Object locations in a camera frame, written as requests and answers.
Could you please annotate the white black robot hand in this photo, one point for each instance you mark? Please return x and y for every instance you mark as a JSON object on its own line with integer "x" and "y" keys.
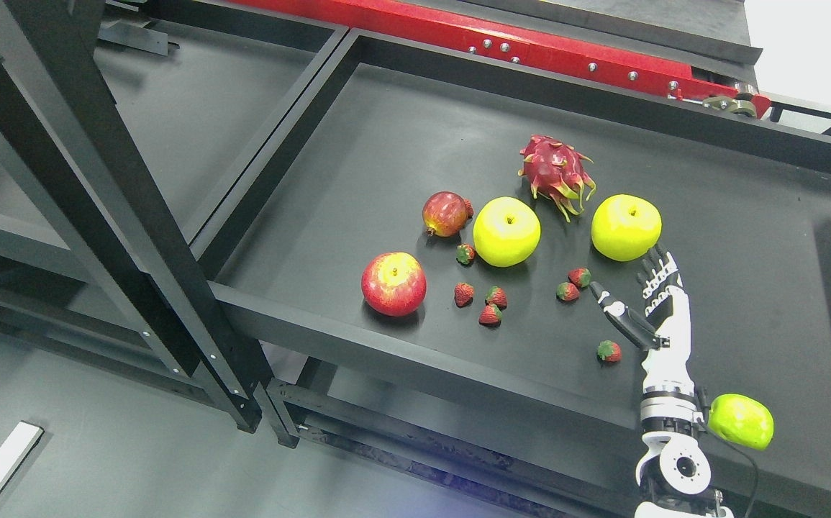
{"x": 662, "y": 330}

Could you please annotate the green apple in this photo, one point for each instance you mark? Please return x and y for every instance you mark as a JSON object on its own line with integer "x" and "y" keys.
{"x": 742, "y": 420}

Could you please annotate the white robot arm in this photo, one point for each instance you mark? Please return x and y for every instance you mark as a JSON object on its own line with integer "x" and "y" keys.
{"x": 674, "y": 476}

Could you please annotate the yellow apple right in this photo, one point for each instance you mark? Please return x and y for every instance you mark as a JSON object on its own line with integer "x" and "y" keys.
{"x": 625, "y": 227}

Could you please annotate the yellow apple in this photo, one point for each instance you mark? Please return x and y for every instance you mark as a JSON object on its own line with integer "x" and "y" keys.
{"x": 625, "y": 227}
{"x": 506, "y": 232}

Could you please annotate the yellow apple left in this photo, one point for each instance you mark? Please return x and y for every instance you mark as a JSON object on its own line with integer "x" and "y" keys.
{"x": 506, "y": 232}

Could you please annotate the red apple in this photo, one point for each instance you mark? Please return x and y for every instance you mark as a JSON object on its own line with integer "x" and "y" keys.
{"x": 394, "y": 284}

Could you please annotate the black metal shelf rack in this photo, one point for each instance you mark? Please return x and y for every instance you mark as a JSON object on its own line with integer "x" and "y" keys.
{"x": 200, "y": 221}

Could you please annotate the strawberry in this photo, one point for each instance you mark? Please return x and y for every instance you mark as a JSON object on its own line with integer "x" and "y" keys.
{"x": 609, "y": 351}
{"x": 463, "y": 294}
{"x": 496, "y": 296}
{"x": 579, "y": 277}
{"x": 568, "y": 292}
{"x": 490, "y": 316}
{"x": 465, "y": 254}

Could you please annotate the pink dragon fruit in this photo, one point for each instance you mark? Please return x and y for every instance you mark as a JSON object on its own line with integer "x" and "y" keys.
{"x": 555, "y": 171}

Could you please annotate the small red pomegranate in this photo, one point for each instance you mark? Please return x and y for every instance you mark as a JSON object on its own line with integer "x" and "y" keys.
{"x": 445, "y": 214}

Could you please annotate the red metal beam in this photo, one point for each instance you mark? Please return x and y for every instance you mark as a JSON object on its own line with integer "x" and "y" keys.
{"x": 652, "y": 75}

